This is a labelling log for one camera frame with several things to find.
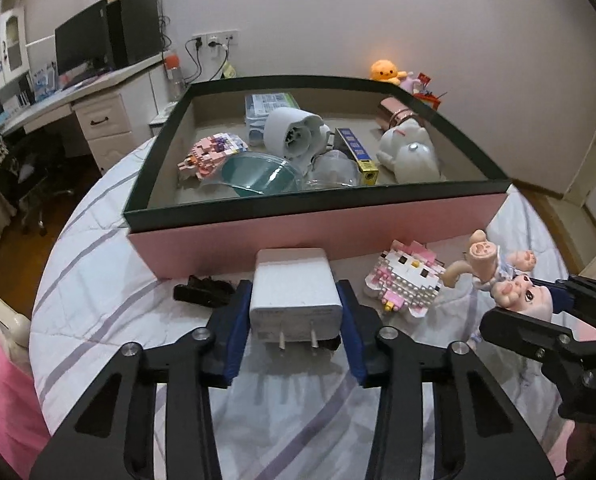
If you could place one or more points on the black computer monitor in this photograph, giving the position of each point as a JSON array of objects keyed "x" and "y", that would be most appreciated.
[{"x": 82, "y": 40}]

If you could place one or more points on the white plug diffuser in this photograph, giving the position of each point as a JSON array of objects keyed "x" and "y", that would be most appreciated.
[{"x": 296, "y": 136}]

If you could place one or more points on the white glass door cabinet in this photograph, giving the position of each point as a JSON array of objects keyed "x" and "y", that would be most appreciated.
[{"x": 13, "y": 54}]

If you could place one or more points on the black hair clip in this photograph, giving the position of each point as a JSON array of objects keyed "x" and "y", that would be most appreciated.
[{"x": 205, "y": 292}]

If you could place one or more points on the orange octopus plush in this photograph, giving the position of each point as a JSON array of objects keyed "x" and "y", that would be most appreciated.
[{"x": 386, "y": 71}]

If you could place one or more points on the orange cap bottle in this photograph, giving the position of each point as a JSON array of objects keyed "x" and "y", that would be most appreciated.
[{"x": 174, "y": 73}]

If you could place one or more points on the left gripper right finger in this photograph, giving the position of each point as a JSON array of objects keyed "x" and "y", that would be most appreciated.
[{"x": 479, "y": 434}]

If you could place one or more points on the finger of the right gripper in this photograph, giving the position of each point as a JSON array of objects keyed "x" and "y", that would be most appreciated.
[
  {"x": 533, "y": 334},
  {"x": 576, "y": 295}
]

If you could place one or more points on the teal clear oval case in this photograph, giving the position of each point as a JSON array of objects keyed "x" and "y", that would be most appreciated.
[{"x": 258, "y": 174}]

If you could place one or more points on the red toy storage bin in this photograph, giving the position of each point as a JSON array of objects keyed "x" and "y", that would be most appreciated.
[{"x": 424, "y": 94}]

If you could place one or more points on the hello kitty brick figure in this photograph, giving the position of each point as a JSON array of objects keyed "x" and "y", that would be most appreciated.
[{"x": 405, "y": 280}]

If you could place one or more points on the clear box green label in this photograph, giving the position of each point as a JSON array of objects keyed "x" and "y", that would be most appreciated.
[{"x": 258, "y": 107}]

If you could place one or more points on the yellow blue snack bag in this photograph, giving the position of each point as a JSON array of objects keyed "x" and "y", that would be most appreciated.
[{"x": 228, "y": 71}]

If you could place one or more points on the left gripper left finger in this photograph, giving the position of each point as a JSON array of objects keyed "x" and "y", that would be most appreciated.
[{"x": 110, "y": 431}]

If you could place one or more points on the pink pig doll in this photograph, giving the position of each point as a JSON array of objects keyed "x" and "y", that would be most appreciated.
[{"x": 506, "y": 277}]

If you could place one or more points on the white wall power strip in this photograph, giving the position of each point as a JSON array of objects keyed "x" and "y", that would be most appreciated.
[{"x": 210, "y": 39}]

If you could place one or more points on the white computer desk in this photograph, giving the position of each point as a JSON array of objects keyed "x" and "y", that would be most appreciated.
[{"x": 113, "y": 111}]

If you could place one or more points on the black office chair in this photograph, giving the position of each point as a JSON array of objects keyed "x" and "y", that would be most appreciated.
[{"x": 33, "y": 175}]

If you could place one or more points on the pink black storage box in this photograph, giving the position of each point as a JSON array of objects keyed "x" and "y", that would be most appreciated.
[{"x": 188, "y": 226}]

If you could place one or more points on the blue yellow slim box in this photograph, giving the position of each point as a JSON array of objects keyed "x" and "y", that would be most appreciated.
[{"x": 347, "y": 142}]

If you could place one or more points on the white side cabinet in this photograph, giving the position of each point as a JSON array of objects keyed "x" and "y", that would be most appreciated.
[{"x": 158, "y": 122}]

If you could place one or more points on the person right hand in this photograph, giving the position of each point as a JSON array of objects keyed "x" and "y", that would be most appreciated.
[{"x": 581, "y": 452}]

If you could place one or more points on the pink brick block toy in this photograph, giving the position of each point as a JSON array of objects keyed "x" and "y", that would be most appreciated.
[{"x": 209, "y": 153}]

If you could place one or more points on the black computer tower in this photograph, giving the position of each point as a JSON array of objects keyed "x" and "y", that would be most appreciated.
[{"x": 133, "y": 32}]

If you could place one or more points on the rose gold cylinder jar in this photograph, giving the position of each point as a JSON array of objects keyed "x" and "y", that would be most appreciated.
[{"x": 391, "y": 113}]

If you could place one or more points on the pink blanket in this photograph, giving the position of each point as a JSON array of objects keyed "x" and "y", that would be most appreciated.
[{"x": 23, "y": 432}]

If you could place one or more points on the white charger adapter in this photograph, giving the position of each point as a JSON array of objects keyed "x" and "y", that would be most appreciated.
[{"x": 295, "y": 299}]

